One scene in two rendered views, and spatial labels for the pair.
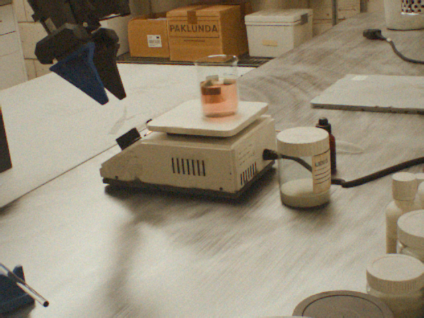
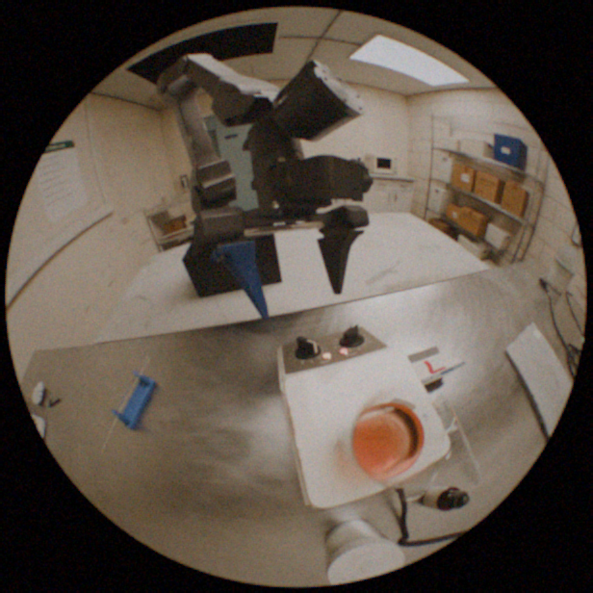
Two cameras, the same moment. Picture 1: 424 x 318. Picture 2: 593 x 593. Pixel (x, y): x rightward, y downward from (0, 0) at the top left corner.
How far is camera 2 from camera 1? 0.82 m
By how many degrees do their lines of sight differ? 51
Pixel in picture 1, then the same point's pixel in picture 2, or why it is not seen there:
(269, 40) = (493, 237)
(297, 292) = not seen: outside the picture
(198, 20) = (472, 216)
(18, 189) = (252, 311)
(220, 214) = (276, 497)
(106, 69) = (333, 254)
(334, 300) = not seen: outside the picture
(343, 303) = not seen: outside the picture
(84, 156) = (323, 299)
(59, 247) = (180, 404)
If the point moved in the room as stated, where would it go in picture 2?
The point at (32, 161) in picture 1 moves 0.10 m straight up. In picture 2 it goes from (296, 284) to (290, 240)
